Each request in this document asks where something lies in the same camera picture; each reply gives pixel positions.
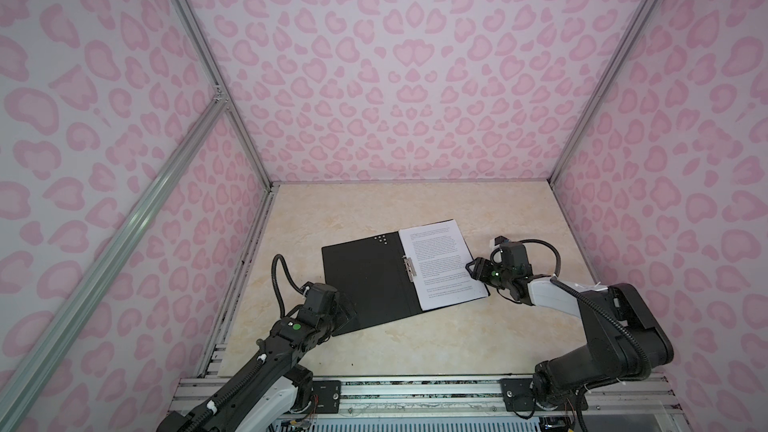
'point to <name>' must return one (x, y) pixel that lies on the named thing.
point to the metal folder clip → (409, 267)
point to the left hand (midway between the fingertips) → (349, 311)
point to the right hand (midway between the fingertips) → (473, 267)
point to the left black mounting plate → (328, 394)
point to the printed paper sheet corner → (436, 256)
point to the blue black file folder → (376, 279)
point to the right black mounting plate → (517, 395)
